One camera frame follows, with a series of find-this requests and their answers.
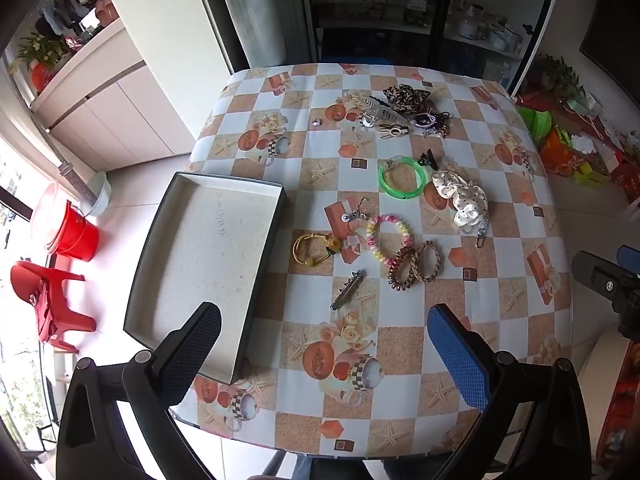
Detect checkered printed tablecloth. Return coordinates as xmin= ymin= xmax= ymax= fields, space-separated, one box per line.
xmin=170 ymin=62 xmax=573 ymax=461

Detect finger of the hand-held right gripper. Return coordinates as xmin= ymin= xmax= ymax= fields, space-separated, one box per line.
xmin=616 ymin=244 xmax=640 ymax=276
xmin=571 ymin=251 xmax=640 ymax=342

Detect white polka dot scrunchie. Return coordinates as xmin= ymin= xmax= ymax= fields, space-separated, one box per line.
xmin=431 ymin=169 xmax=490 ymax=233

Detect white low cabinet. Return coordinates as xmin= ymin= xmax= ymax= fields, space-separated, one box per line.
xmin=30 ymin=17 xmax=196 ymax=173

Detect orange gift box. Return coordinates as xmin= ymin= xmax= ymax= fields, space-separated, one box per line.
xmin=540 ymin=127 xmax=586 ymax=176

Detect pink yellow spiral hair tie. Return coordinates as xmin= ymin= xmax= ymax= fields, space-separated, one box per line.
xmin=366 ymin=214 xmax=415 ymax=261

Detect leopard print scrunchie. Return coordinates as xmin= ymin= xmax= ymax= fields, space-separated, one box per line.
xmin=382 ymin=82 xmax=433 ymax=113

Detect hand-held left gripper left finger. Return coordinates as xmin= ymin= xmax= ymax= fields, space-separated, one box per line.
xmin=55 ymin=301 xmax=223 ymax=480

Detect clear plastic claw clip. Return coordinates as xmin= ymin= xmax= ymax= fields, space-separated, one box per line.
xmin=364 ymin=95 xmax=396 ymax=120

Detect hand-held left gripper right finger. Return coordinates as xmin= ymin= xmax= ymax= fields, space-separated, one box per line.
xmin=426 ymin=303 xmax=593 ymax=480

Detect green plastic bag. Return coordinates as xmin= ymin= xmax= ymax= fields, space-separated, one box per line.
xmin=517 ymin=106 xmax=553 ymax=143

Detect leafy green plant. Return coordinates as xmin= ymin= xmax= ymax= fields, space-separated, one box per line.
xmin=530 ymin=55 xmax=586 ymax=101

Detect potted plant in red pot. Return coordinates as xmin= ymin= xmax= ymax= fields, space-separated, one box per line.
xmin=10 ymin=32 xmax=68 ymax=93

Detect glass display cabinet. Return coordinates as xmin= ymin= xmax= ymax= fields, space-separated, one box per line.
xmin=300 ymin=0 xmax=561 ymax=91

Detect clear plastic tub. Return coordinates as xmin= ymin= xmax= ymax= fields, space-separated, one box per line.
xmin=30 ymin=182 xmax=68 ymax=253

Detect red plastic chair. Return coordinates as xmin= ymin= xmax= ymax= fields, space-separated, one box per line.
xmin=10 ymin=260 xmax=98 ymax=353

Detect grey metal barrette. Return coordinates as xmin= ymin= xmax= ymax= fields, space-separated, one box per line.
xmin=330 ymin=269 xmax=367 ymax=311

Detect yellow cord bracelet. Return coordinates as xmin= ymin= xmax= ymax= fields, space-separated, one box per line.
xmin=292 ymin=232 xmax=341 ymax=267

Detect shallow black cardboard box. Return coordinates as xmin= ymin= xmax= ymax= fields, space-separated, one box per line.
xmin=123 ymin=171 xmax=289 ymax=387

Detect grey curtain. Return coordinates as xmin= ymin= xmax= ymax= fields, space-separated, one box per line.
xmin=212 ymin=0 xmax=321 ymax=73

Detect silver scorpion charm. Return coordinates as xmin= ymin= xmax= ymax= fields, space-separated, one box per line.
xmin=341 ymin=197 xmax=371 ymax=226

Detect brown spiral hair tie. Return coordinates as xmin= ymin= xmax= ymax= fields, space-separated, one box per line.
xmin=412 ymin=240 xmax=444 ymax=282
xmin=387 ymin=246 xmax=419 ymax=291

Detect white plastic bucket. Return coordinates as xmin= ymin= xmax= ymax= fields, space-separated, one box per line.
xmin=85 ymin=171 xmax=113 ymax=217

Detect red plastic bucket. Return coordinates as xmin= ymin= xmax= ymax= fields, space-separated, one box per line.
xmin=50 ymin=200 xmax=101 ymax=263

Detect green translucent bangle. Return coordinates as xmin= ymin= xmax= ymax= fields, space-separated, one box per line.
xmin=378 ymin=156 xmax=430 ymax=200

